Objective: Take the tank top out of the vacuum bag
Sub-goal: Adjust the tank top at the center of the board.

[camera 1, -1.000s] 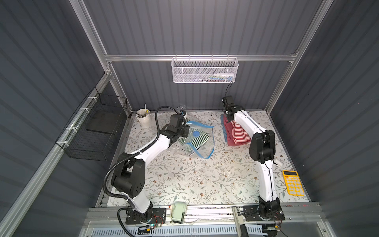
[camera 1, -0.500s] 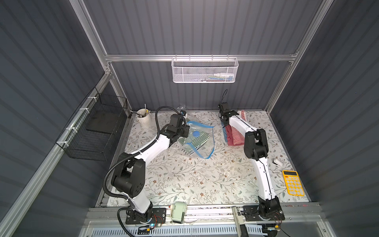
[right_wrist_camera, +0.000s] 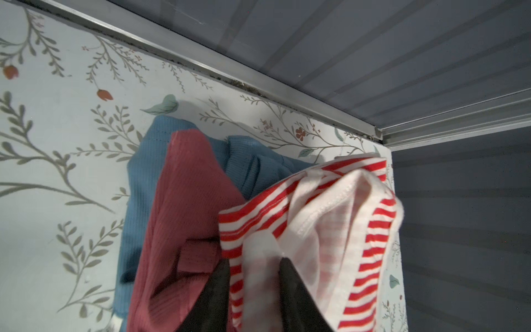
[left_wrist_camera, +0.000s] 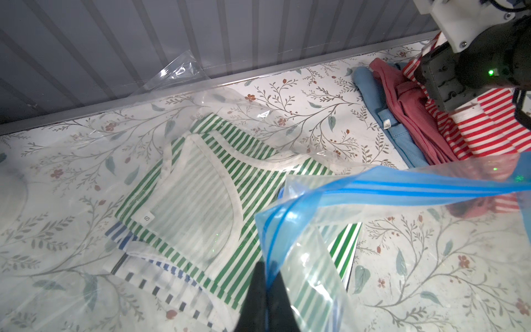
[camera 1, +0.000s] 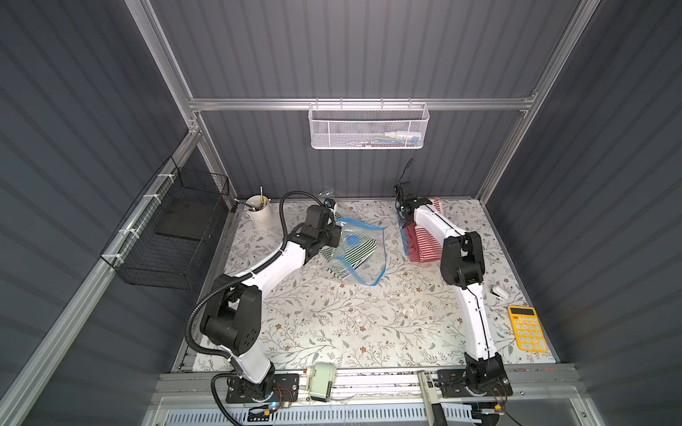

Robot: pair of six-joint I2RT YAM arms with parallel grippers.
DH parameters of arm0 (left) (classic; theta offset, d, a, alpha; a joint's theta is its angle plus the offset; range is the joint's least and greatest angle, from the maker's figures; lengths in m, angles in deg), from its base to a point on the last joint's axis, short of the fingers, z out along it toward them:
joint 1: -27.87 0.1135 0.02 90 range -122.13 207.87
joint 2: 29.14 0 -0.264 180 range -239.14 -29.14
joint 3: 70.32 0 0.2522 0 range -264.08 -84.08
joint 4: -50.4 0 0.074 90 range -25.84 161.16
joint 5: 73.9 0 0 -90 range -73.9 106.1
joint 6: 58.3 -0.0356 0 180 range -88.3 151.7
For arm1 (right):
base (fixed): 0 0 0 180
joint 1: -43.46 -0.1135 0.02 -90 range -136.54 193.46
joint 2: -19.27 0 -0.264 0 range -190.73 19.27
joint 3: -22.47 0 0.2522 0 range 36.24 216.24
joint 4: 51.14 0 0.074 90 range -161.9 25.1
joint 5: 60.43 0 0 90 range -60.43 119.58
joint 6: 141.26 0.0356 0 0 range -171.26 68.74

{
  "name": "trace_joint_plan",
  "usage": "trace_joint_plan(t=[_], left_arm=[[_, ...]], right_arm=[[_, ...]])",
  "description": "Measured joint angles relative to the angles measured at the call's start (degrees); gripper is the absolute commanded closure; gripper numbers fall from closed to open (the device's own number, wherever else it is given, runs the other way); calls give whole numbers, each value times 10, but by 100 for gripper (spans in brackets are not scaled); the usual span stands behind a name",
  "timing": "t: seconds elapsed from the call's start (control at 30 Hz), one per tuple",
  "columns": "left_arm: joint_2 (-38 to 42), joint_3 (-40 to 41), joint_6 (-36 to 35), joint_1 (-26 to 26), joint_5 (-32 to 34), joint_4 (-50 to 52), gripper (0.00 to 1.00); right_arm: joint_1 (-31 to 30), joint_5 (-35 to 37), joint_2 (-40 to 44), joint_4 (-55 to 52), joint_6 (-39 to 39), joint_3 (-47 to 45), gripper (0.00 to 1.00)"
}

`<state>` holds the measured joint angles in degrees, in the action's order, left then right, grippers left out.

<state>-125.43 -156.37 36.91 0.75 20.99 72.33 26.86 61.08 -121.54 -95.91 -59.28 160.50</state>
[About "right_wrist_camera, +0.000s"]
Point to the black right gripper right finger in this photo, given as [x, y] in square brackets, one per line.
[298, 309]

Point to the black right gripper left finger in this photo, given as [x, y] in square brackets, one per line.
[211, 309]

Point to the red ribbed garment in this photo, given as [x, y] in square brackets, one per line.
[181, 248]

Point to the striped garment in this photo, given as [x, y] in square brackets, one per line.
[336, 222]

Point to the blue tank top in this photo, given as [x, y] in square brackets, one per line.
[251, 166]

